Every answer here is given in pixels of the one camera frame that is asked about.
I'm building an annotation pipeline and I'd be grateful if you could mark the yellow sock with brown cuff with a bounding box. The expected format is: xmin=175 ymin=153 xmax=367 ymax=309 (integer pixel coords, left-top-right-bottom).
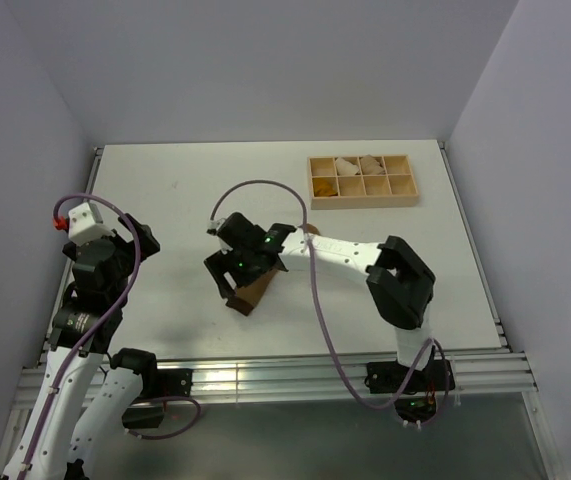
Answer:
xmin=312 ymin=177 xmax=339 ymax=198

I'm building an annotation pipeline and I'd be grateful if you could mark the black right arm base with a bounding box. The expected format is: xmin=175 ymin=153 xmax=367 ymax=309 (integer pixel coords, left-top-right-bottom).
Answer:
xmin=364 ymin=360 xmax=459 ymax=421

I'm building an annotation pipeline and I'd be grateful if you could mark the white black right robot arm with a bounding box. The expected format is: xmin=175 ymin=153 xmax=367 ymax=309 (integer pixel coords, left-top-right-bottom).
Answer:
xmin=204 ymin=212 xmax=436 ymax=390

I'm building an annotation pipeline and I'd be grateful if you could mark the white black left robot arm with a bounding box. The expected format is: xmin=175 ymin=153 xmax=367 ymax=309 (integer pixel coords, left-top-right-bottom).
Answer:
xmin=0 ymin=204 xmax=160 ymax=479

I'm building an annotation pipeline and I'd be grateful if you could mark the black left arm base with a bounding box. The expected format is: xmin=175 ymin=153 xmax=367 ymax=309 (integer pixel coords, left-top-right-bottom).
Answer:
xmin=121 ymin=368 xmax=202 ymax=441

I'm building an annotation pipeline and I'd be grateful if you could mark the wooden compartment tray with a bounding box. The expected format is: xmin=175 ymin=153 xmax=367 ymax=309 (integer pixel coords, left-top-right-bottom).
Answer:
xmin=307 ymin=154 xmax=420 ymax=210

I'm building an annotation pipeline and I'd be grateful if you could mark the rolled cream sock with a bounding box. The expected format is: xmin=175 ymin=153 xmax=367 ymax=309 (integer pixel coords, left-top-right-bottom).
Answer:
xmin=335 ymin=157 xmax=360 ymax=176

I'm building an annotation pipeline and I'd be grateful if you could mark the rolled beige sock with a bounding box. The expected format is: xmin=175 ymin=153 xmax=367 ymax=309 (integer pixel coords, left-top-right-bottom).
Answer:
xmin=359 ymin=155 xmax=385 ymax=176

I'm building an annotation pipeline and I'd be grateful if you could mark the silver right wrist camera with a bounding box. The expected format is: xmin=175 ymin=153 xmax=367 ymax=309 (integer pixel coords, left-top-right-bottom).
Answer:
xmin=206 ymin=218 xmax=225 ymax=236

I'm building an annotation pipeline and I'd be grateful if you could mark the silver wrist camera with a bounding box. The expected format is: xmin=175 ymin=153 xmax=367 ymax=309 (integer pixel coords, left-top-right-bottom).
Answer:
xmin=206 ymin=218 xmax=225 ymax=236
xmin=68 ymin=202 xmax=111 ymax=246

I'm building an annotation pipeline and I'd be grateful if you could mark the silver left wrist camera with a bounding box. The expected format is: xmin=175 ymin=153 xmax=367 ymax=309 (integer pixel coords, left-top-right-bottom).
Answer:
xmin=68 ymin=202 xmax=111 ymax=246

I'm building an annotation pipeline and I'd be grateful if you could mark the aluminium rail frame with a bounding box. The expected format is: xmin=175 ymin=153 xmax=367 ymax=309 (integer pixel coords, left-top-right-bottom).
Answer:
xmin=0 ymin=141 xmax=551 ymax=480

